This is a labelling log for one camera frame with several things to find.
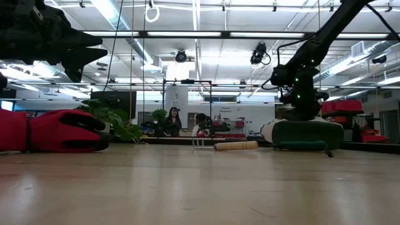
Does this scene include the black ceiling camera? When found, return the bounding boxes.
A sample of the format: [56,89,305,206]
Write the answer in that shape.
[249,42,272,67]
[174,49,188,64]

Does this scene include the large red storage bin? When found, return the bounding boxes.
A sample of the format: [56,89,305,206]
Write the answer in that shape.
[321,99,363,114]

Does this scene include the black monitor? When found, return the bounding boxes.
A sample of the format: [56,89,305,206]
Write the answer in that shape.
[89,90,138,121]

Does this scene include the green handled pruning shears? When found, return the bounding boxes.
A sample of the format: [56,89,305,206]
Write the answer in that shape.
[273,140,334,158]

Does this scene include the blue lit screen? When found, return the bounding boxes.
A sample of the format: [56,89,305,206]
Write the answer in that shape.
[0,99,15,112]

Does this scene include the white hanging ring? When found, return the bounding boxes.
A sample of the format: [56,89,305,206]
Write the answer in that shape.
[144,3,161,24]

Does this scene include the clear bowl with garden items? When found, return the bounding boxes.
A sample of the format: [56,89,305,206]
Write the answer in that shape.
[260,105,345,151]

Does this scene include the green potted plant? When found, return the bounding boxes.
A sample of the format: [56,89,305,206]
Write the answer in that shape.
[74,98,148,145]

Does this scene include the low red storage bin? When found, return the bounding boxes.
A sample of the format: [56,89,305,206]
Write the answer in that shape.
[361,134,388,144]

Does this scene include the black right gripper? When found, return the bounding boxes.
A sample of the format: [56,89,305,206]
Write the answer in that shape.
[279,87,329,121]

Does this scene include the yellow power cord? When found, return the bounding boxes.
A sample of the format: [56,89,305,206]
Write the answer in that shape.
[317,0,323,119]

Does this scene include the black dome fixture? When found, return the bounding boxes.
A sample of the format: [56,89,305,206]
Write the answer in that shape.
[371,54,388,65]

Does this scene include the black aluminium table frame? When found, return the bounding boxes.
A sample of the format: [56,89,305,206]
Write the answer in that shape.
[106,136,400,155]

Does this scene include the person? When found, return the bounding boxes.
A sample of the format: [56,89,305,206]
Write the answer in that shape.
[191,112,213,138]
[163,106,183,138]

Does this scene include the rack with red bins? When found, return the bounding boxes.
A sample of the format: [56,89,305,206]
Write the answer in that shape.
[211,119,247,139]

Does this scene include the wooden handled hand rake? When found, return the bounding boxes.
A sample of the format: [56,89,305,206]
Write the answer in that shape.
[192,138,259,152]

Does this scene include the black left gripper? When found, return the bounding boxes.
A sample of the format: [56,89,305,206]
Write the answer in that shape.
[0,0,109,84]

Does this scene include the red gardening glove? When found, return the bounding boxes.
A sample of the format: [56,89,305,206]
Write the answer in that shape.
[0,108,114,154]

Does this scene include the small green plant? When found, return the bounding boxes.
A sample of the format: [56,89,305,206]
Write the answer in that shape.
[151,108,168,124]

